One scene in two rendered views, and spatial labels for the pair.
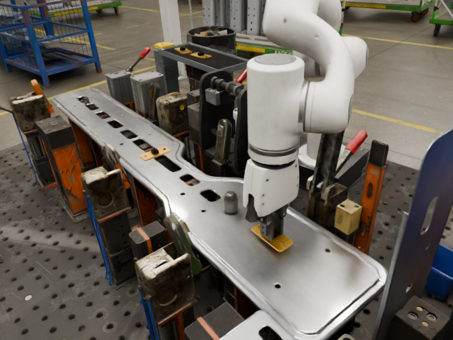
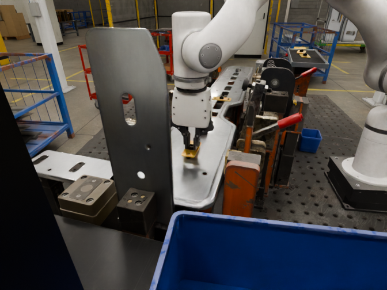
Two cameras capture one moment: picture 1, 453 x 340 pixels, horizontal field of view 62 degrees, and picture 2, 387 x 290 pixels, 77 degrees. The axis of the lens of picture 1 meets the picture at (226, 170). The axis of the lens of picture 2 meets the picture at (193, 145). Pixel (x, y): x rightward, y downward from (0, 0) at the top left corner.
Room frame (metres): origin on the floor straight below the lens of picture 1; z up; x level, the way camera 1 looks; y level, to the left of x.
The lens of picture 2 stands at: (0.20, -0.55, 1.36)
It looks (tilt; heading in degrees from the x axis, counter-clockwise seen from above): 30 degrees down; 52
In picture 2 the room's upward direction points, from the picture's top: straight up
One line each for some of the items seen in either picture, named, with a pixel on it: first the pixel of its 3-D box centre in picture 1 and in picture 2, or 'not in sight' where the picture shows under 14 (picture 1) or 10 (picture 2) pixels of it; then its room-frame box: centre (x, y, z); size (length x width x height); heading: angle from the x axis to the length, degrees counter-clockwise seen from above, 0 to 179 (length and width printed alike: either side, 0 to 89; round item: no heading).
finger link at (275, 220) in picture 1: (280, 215); (200, 138); (0.57, -0.10, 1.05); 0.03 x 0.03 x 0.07; 36
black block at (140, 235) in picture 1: (157, 280); not in sight; (0.61, 0.17, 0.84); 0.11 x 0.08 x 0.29; 126
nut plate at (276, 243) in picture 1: (272, 233); (192, 147); (0.55, -0.08, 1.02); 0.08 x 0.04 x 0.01; 36
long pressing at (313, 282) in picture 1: (149, 153); (220, 98); (0.94, 0.21, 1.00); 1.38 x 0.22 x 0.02; 36
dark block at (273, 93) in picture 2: not in sight; (266, 148); (0.87, -0.11, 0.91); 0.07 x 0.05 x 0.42; 126
